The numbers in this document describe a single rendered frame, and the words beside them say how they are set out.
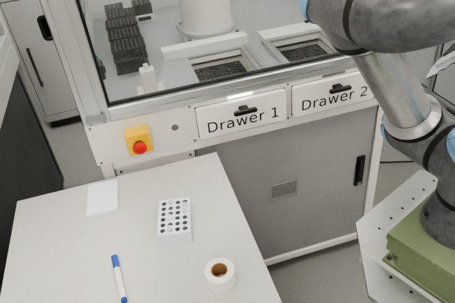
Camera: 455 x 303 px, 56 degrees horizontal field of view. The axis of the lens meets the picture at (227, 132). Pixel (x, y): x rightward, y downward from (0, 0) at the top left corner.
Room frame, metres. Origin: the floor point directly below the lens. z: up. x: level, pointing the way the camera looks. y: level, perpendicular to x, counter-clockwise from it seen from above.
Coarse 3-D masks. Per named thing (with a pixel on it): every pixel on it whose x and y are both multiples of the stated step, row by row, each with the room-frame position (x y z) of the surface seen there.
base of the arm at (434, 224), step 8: (432, 200) 0.62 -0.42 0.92; (440, 200) 0.60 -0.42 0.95; (424, 208) 0.64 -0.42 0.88; (432, 208) 0.61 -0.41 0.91; (440, 208) 0.59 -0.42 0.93; (448, 208) 0.58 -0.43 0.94; (424, 216) 0.61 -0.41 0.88; (432, 216) 0.60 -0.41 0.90; (440, 216) 0.58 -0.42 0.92; (448, 216) 0.57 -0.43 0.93; (424, 224) 0.61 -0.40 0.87; (432, 224) 0.59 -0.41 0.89; (440, 224) 0.57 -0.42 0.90; (448, 224) 0.56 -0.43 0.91; (432, 232) 0.58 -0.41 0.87; (440, 232) 0.57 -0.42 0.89; (448, 232) 0.56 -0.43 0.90; (440, 240) 0.56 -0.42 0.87; (448, 240) 0.55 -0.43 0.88
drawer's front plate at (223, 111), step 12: (252, 96) 1.12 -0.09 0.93; (264, 96) 1.12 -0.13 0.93; (276, 96) 1.13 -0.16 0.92; (204, 108) 1.08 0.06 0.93; (216, 108) 1.09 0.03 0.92; (228, 108) 1.09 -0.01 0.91; (264, 108) 1.12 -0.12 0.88; (276, 108) 1.13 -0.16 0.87; (204, 120) 1.08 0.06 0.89; (216, 120) 1.09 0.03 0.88; (228, 120) 1.09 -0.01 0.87; (252, 120) 1.11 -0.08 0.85; (264, 120) 1.12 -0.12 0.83; (276, 120) 1.13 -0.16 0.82; (204, 132) 1.08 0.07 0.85; (216, 132) 1.08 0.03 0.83; (228, 132) 1.09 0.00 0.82
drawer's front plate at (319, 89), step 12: (312, 84) 1.15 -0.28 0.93; (324, 84) 1.16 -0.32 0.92; (348, 84) 1.18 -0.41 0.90; (360, 84) 1.19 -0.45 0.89; (300, 96) 1.14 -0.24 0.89; (312, 96) 1.15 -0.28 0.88; (324, 96) 1.16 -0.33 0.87; (336, 96) 1.17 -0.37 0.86; (348, 96) 1.18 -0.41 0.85; (372, 96) 1.20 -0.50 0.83; (300, 108) 1.14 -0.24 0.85; (312, 108) 1.15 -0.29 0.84; (324, 108) 1.16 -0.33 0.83
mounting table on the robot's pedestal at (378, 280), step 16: (416, 176) 0.87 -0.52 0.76; (432, 176) 0.86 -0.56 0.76; (400, 192) 0.81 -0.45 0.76; (416, 192) 0.81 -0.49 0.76; (384, 208) 0.76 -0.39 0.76; (400, 208) 0.76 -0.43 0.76; (368, 224) 0.72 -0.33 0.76; (384, 224) 0.71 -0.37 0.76; (368, 240) 0.67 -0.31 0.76; (368, 256) 0.62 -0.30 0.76; (368, 272) 0.58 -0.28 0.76; (384, 272) 0.57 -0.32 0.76; (368, 288) 0.54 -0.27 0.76; (384, 288) 0.53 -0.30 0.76; (400, 288) 0.53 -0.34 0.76
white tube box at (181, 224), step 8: (176, 200) 0.84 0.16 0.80; (184, 200) 0.84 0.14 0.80; (160, 208) 0.81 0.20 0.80; (168, 208) 0.81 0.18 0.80; (176, 208) 0.81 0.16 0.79; (160, 216) 0.78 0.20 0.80; (176, 216) 0.78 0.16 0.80; (184, 216) 0.78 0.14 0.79; (160, 224) 0.76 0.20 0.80; (168, 224) 0.76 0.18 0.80; (176, 224) 0.76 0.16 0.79; (184, 224) 0.76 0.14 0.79; (160, 232) 0.74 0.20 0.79; (168, 232) 0.73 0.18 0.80; (176, 232) 0.72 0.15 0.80; (184, 232) 0.72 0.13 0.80; (160, 240) 0.72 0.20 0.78; (168, 240) 0.72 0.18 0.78; (176, 240) 0.72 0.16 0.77; (184, 240) 0.72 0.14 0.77
